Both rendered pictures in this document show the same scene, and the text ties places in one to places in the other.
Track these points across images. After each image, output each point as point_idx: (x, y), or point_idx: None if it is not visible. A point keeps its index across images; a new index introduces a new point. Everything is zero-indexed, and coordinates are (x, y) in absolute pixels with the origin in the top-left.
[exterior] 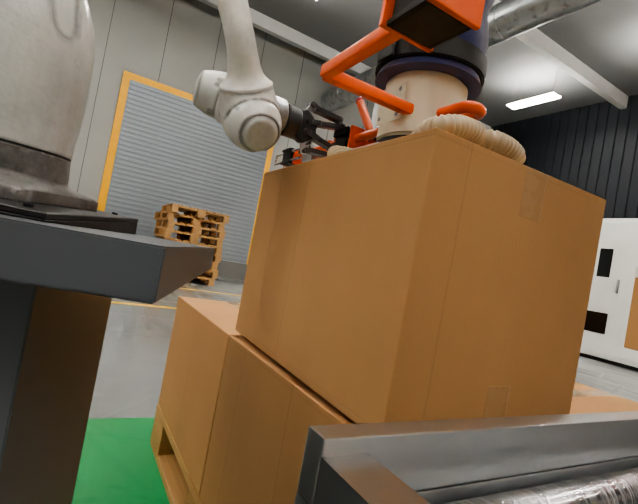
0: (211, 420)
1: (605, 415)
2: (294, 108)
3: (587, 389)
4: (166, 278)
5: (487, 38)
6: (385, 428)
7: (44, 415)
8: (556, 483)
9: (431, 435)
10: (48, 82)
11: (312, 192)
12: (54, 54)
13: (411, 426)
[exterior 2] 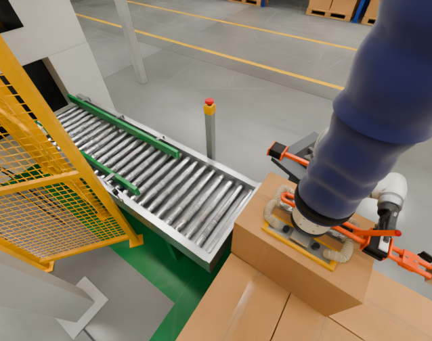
0: None
1: (225, 236)
2: (384, 204)
3: None
4: (273, 161)
5: (301, 187)
6: (256, 189)
7: (296, 183)
8: (233, 216)
9: (251, 193)
10: (315, 147)
11: None
12: (316, 144)
13: (254, 193)
